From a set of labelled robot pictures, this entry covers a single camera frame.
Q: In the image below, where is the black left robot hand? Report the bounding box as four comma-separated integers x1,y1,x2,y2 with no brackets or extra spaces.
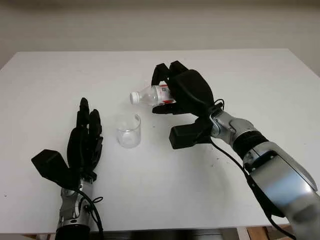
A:
66,97,104,186

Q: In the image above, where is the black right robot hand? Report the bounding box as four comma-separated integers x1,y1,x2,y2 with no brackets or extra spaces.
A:
151,60,216,118

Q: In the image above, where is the clear water bottle red label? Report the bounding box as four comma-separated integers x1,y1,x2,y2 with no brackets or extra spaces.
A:
129,84,176,108

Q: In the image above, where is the clear glass cup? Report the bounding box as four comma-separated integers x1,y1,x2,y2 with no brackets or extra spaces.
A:
116,113,142,149

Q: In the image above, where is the dark robot torso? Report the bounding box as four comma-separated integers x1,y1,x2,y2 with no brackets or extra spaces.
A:
89,228,238,240

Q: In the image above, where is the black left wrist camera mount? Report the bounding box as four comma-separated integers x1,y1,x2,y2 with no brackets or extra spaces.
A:
31,149,81,190

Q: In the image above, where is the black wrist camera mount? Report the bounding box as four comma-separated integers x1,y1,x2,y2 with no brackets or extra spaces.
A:
31,149,81,190
169,116,214,150

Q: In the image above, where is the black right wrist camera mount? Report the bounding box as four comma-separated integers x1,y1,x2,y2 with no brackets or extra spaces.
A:
169,116,214,150

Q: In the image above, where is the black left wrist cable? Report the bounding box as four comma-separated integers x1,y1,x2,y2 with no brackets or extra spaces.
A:
77,189,105,240

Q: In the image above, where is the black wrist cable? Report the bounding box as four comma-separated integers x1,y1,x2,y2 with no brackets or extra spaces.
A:
77,189,105,240
206,98,298,240

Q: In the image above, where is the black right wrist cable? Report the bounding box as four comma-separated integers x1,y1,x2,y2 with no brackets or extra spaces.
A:
206,98,298,240

